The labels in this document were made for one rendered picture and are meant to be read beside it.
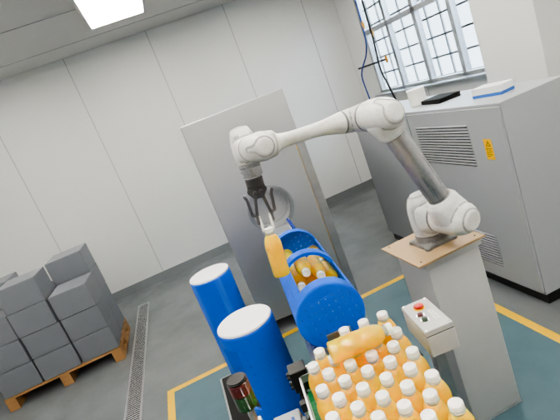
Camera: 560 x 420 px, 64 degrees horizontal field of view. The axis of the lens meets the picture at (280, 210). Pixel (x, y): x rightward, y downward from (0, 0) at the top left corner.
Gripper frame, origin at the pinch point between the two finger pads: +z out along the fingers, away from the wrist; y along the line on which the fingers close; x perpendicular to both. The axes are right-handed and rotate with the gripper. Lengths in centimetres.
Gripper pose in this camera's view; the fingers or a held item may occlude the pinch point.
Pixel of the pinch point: (267, 222)
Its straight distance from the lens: 189.0
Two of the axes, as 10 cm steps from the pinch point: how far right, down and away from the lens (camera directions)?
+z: 2.7, 9.4, 1.9
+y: -9.5, 3.0, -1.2
